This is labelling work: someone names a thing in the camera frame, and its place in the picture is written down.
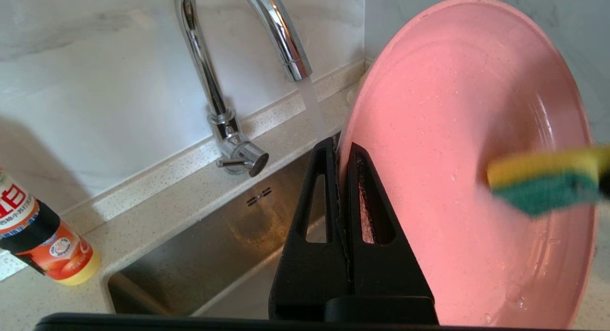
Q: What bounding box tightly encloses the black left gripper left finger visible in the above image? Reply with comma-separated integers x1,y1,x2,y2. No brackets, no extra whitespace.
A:
268,136,354,321

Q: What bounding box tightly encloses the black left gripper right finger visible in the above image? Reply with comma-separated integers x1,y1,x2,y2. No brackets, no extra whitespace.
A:
339,143,439,324

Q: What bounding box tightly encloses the yellow green sponge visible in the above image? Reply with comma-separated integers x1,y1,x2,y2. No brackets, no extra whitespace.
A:
487,145,610,218

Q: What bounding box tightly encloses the pink plate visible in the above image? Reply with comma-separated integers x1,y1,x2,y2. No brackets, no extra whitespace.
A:
337,0,597,329

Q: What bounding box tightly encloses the chrome gooseneck faucet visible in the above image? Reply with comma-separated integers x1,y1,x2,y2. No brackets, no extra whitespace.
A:
173,0,314,177

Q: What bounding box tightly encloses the yellow orange dish soap bottle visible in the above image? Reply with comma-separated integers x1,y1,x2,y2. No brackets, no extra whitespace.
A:
0,166,102,286

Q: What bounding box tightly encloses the stainless steel sink basin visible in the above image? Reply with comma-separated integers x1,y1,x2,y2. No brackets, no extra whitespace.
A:
102,131,344,317

